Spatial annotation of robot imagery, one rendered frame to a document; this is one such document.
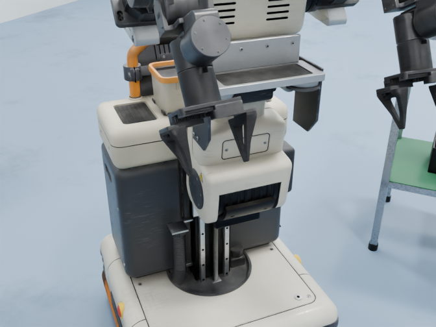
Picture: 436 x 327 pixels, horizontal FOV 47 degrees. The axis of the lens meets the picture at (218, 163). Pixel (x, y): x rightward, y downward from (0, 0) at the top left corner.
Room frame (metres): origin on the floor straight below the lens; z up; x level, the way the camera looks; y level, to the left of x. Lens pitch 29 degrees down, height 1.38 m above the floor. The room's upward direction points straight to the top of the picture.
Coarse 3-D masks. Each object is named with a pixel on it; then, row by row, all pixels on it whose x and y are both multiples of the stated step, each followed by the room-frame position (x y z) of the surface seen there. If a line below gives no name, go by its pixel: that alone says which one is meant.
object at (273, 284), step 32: (256, 256) 1.35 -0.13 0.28; (288, 256) 1.35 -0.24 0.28; (128, 288) 1.20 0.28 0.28; (160, 288) 1.20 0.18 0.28; (192, 288) 1.21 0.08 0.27; (224, 288) 1.21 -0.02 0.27; (256, 288) 1.20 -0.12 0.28; (288, 288) 1.20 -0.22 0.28; (320, 288) 1.21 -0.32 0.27; (128, 320) 1.08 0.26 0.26; (160, 320) 1.06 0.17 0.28; (192, 320) 1.06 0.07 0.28; (224, 320) 1.06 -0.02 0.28; (256, 320) 1.07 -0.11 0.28; (288, 320) 1.07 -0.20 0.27; (320, 320) 1.09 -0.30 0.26
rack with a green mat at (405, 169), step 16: (400, 144) 2.06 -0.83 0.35; (416, 144) 2.06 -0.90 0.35; (432, 144) 2.06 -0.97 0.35; (400, 160) 1.90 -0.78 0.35; (416, 160) 1.90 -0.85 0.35; (384, 176) 1.74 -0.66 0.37; (400, 176) 1.76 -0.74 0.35; (416, 176) 1.76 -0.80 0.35; (432, 176) 1.76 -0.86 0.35; (384, 192) 1.73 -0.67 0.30; (416, 192) 1.68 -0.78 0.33; (432, 192) 1.66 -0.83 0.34
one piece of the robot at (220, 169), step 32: (224, 0) 1.03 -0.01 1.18; (256, 0) 1.06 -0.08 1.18; (288, 0) 1.09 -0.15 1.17; (320, 0) 1.13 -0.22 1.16; (256, 32) 1.07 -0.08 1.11; (288, 32) 1.10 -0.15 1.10; (192, 128) 1.08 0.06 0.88; (224, 128) 1.06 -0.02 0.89; (256, 128) 1.07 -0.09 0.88; (192, 160) 1.09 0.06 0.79; (224, 160) 1.05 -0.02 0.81; (256, 160) 1.07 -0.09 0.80; (288, 160) 1.07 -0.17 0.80; (192, 192) 1.08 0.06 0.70; (224, 192) 1.01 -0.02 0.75
